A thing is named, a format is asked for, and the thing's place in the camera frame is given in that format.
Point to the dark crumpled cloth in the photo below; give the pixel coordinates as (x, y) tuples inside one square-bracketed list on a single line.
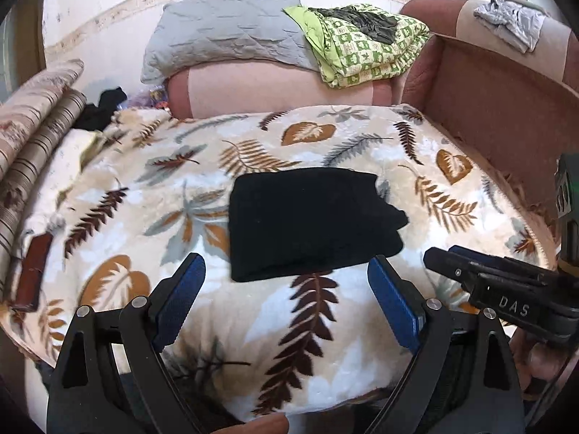
[(362, 20)]

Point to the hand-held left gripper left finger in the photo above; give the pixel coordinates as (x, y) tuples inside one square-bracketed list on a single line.
[(178, 303)]

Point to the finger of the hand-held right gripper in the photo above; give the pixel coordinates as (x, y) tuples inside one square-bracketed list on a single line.
[(452, 269), (520, 266)]

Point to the grey crumpled cloth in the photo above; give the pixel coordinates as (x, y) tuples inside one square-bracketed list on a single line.
[(513, 20)]

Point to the black pants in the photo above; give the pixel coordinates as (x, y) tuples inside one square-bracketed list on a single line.
[(307, 221)]

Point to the person's right hand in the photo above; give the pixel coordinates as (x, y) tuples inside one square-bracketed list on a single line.
[(540, 361)]

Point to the grey quilted blanket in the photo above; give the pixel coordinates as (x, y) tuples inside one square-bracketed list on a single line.
[(226, 31)]

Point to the green patterned blanket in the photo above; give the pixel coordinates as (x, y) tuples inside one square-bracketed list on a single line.
[(366, 61)]

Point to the pink and brown sofa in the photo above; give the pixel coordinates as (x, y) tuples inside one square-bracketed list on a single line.
[(488, 113)]

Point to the colourful packet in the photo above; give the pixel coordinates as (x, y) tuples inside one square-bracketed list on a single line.
[(159, 97)]

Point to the clear plastic bag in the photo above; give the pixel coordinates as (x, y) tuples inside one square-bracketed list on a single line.
[(138, 98)]

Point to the white floral sheet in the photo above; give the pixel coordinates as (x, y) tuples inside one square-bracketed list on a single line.
[(72, 153)]

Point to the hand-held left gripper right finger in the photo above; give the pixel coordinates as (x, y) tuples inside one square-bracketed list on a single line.
[(393, 303)]

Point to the brown rectangular case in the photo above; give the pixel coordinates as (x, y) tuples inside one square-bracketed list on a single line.
[(31, 273)]

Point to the black cloth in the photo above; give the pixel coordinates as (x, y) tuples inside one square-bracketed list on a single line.
[(102, 108)]

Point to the leaf print blanket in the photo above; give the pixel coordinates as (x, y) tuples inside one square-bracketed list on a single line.
[(217, 167)]

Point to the striped floral cushion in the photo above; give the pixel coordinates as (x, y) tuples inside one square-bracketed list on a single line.
[(31, 158), (31, 99)]

